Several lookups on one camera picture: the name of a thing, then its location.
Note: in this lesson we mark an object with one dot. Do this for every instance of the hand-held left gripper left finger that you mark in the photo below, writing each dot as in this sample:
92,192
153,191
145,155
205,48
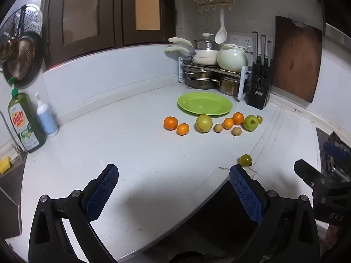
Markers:
102,194

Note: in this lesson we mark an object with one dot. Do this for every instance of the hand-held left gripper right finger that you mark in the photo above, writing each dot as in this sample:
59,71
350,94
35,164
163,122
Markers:
246,194

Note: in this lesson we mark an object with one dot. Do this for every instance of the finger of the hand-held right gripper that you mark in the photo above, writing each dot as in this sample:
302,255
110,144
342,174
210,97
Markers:
308,171
334,151

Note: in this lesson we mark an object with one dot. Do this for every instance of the brown longan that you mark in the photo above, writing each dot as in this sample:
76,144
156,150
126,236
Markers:
218,128
236,131

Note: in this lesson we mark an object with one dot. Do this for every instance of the green plate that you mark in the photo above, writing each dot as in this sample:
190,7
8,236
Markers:
204,103

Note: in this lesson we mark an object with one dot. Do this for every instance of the green cherry tomato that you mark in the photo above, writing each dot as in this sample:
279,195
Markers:
245,160
259,119

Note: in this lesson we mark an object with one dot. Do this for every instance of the green apple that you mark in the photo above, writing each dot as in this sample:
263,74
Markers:
251,122

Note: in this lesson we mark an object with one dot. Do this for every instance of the orange mandarin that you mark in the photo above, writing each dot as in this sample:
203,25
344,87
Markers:
228,123
170,123
183,129
238,118

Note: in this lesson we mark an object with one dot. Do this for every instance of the yellow-green apple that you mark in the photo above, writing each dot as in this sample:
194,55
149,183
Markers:
204,123

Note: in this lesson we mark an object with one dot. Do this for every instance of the black knife block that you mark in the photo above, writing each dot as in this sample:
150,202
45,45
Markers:
257,94

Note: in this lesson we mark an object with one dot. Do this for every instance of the white and blue pump bottle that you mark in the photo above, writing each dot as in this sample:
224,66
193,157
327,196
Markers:
47,120

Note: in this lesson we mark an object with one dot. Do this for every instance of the kitchen sink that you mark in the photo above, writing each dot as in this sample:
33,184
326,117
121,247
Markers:
9,197

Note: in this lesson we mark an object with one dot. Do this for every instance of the brown wooden cutting board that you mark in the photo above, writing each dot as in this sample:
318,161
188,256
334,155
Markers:
296,60

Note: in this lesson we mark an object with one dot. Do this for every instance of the yellow sponge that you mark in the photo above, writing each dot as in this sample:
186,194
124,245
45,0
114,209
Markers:
4,165

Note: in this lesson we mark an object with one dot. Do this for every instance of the black kitchen scissors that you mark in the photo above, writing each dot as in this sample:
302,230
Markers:
263,74

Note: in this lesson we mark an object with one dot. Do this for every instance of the green dish soap bottle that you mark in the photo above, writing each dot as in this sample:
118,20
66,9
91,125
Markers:
26,123

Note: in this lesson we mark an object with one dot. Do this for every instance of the white and grey pot rack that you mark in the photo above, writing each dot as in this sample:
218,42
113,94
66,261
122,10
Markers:
242,87

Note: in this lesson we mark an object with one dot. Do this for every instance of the tall steel pot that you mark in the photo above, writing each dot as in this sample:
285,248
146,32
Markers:
229,86

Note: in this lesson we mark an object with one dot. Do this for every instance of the wide steel pot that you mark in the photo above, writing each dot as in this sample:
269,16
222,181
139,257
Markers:
201,74

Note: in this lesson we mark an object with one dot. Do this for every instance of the white ceramic pot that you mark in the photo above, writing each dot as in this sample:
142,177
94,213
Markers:
231,59

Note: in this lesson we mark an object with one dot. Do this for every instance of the steel saucepan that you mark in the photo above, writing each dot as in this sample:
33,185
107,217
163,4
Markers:
205,45

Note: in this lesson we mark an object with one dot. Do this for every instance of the hanging dark frying pan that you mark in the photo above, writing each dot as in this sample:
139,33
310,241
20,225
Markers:
24,57

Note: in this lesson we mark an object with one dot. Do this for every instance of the white ladle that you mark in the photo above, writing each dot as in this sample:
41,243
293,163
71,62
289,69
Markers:
220,35

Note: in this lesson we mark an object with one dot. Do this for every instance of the pot lid with white knob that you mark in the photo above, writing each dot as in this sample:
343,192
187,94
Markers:
206,35

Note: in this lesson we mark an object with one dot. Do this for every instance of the hanging small copper pan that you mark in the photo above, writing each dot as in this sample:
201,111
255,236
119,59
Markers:
8,50

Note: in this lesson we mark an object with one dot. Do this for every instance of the dark brown cabinet door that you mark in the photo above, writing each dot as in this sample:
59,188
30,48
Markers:
54,19
129,19

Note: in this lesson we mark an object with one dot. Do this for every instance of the perforated metal steamer plate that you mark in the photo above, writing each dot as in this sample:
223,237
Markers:
30,19

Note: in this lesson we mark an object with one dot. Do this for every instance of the white wall socket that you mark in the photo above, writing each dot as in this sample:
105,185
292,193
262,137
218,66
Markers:
249,42
233,39
242,41

